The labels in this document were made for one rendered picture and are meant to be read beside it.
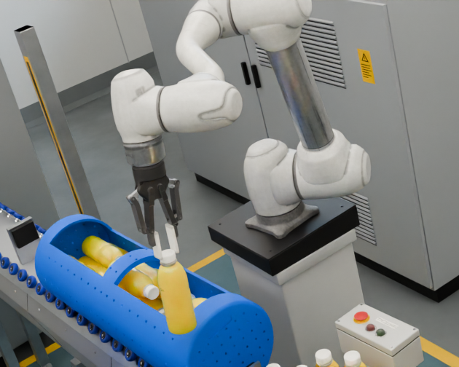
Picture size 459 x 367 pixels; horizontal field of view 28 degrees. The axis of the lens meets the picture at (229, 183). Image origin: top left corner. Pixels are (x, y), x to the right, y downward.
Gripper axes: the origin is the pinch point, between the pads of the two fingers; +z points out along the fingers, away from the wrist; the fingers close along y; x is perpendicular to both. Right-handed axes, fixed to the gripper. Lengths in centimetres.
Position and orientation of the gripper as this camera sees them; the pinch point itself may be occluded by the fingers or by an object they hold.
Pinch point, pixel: (164, 242)
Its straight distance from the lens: 216.1
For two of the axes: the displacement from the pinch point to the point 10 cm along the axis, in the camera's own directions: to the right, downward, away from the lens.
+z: 1.7, 9.3, 3.3
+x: 5.5, 1.9, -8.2
